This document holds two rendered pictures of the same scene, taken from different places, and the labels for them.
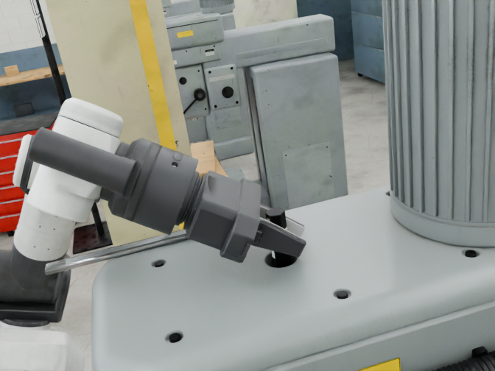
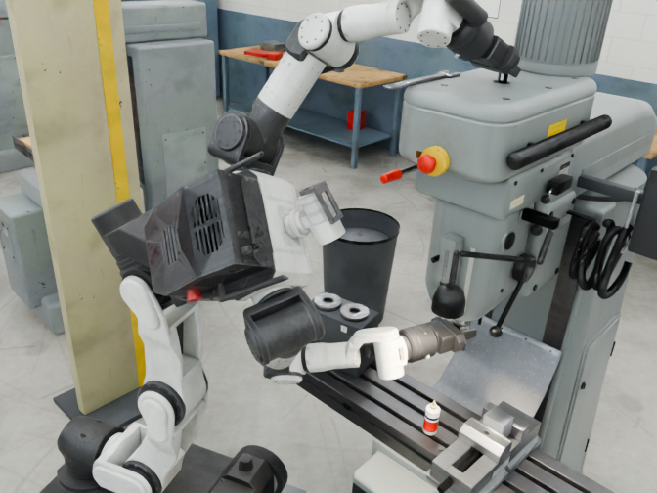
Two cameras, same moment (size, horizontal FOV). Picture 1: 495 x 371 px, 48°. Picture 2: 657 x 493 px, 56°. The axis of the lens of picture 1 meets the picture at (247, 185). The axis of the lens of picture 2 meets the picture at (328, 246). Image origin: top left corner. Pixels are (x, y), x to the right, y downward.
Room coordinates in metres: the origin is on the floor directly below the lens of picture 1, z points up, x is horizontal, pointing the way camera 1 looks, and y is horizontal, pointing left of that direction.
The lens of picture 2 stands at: (-0.34, 1.09, 2.16)
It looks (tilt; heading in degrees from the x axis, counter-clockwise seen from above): 27 degrees down; 323
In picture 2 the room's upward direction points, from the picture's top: 3 degrees clockwise
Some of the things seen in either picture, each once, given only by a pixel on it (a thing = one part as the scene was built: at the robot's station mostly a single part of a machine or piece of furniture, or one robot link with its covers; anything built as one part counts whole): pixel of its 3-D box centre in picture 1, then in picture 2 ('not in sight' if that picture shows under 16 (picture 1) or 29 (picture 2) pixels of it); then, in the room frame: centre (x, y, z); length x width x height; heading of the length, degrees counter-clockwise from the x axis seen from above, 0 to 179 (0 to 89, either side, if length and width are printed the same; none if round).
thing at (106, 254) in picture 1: (144, 244); (421, 79); (0.62, 0.14, 1.89); 0.24 x 0.04 x 0.01; 101
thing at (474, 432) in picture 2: not in sight; (484, 439); (0.38, 0.00, 0.99); 0.12 x 0.06 x 0.04; 9
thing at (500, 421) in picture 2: not in sight; (497, 424); (0.39, -0.05, 1.01); 0.06 x 0.05 x 0.06; 9
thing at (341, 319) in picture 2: not in sight; (339, 332); (0.97, 0.04, 1.00); 0.22 x 0.12 x 0.20; 21
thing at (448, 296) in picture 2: not in sight; (449, 297); (0.42, 0.19, 1.47); 0.07 x 0.07 x 0.06
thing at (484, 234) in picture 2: not in sight; (474, 251); (0.54, -0.03, 1.47); 0.21 x 0.19 x 0.32; 11
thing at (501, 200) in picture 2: not in sight; (496, 168); (0.55, -0.07, 1.68); 0.34 x 0.24 x 0.10; 101
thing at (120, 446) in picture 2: not in sight; (140, 462); (1.11, 0.69, 0.68); 0.21 x 0.20 x 0.13; 32
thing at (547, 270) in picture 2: not in sight; (511, 230); (0.57, -0.22, 1.47); 0.24 x 0.19 x 0.26; 11
